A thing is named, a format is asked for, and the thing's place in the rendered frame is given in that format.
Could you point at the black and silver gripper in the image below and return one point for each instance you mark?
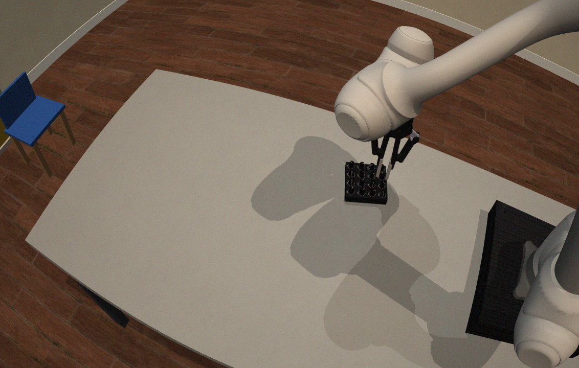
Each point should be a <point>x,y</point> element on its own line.
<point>397,134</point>

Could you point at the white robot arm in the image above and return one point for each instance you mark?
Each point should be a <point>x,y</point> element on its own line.
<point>390,92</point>

